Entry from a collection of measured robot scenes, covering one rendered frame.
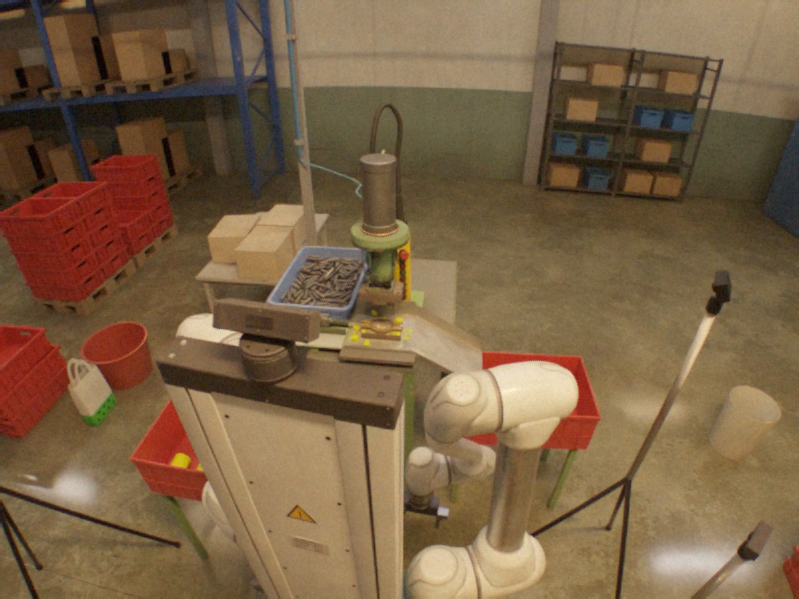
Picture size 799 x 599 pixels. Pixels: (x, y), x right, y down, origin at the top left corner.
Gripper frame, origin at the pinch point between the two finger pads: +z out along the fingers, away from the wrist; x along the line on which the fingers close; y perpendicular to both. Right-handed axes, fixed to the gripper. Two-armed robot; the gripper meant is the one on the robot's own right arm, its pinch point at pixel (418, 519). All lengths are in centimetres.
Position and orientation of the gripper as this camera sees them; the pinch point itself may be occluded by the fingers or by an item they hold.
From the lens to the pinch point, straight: 171.3
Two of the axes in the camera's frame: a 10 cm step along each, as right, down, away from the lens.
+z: 0.0, 8.3, 5.6
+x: 9.8, 1.2, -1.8
